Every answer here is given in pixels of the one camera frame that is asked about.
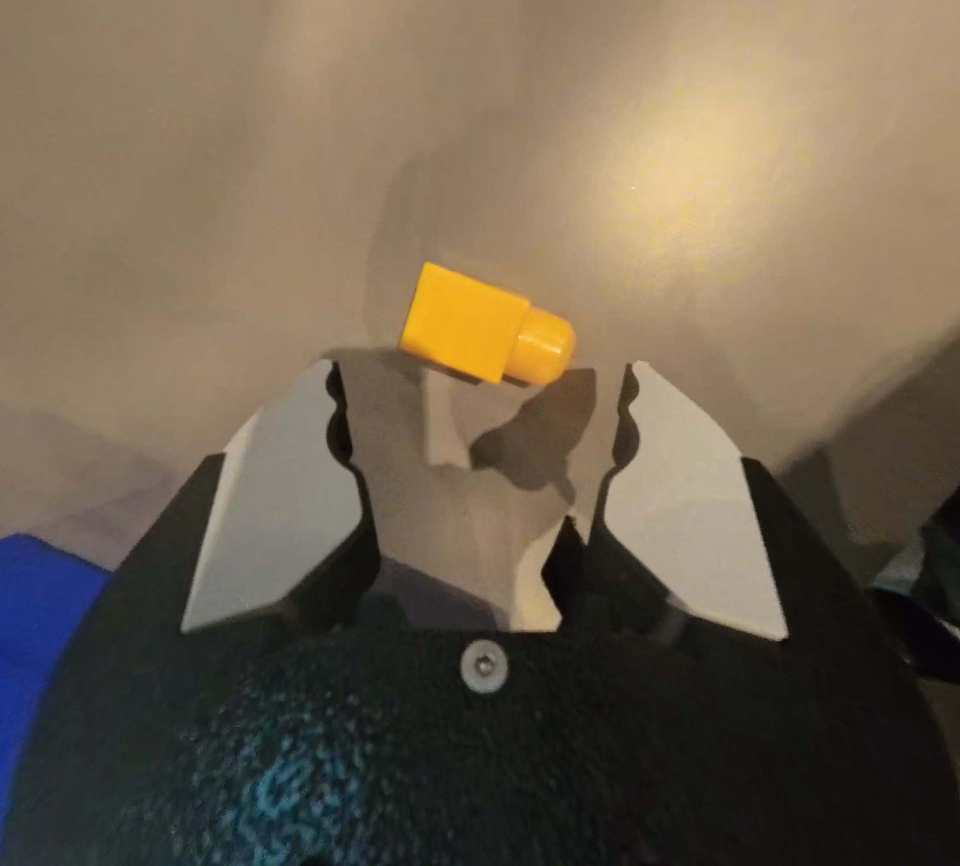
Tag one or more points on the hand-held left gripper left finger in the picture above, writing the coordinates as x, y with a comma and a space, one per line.
277, 506

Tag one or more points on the blue plastic bin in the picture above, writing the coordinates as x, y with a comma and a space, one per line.
37, 618

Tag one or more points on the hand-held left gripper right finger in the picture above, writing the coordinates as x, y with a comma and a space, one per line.
690, 513

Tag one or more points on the yellow one-stud block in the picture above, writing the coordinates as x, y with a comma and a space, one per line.
465, 326

